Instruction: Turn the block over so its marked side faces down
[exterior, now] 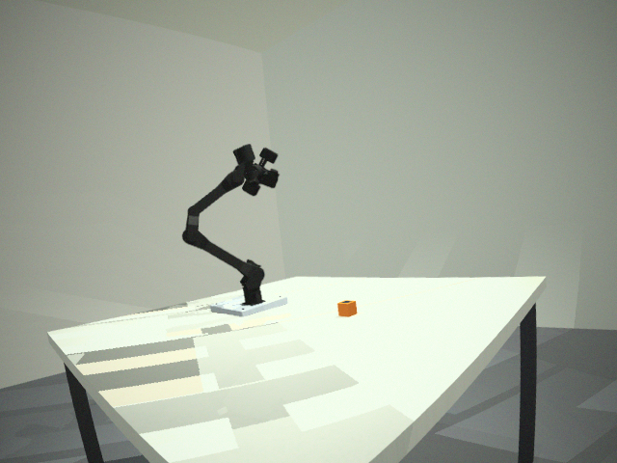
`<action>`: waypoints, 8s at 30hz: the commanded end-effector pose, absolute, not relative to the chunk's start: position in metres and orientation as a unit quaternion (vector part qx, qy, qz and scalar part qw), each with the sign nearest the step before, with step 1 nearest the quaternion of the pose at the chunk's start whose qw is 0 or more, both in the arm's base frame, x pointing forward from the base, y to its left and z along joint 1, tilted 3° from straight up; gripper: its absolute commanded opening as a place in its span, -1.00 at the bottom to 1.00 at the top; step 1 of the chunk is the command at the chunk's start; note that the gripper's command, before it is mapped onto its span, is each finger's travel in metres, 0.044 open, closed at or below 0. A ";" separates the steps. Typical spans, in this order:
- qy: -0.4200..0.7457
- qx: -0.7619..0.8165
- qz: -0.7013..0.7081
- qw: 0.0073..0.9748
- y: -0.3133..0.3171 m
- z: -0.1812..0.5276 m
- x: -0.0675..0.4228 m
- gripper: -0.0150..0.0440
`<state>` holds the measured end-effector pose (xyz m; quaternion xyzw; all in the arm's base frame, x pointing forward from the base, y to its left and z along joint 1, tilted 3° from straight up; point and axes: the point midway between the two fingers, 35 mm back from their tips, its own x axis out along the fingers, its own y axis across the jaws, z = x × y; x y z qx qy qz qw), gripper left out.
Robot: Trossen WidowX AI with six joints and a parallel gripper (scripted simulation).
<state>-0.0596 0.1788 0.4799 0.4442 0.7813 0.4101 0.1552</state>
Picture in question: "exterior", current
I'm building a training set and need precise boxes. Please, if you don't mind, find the orange block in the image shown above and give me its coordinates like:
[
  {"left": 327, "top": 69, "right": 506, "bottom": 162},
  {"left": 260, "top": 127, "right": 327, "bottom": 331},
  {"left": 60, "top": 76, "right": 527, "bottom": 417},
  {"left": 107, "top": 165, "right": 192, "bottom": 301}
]
[{"left": 337, "top": 300, "right": 357, "bottom": 317}]

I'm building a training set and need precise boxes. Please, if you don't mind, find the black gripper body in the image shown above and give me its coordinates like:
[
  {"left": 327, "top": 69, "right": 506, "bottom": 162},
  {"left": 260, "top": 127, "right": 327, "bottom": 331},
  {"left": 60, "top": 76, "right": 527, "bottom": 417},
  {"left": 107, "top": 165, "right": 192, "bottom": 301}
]
[{"left": 242, "top": 148, "right": 278, "bottom": 196}]

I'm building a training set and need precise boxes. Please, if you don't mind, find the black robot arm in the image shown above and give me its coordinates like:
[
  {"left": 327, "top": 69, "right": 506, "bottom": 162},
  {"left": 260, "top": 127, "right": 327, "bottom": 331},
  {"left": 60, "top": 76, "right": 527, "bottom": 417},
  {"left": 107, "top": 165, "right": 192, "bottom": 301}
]
[{"left": 182, "top": 144, "right": 279, "bottom": 306}]

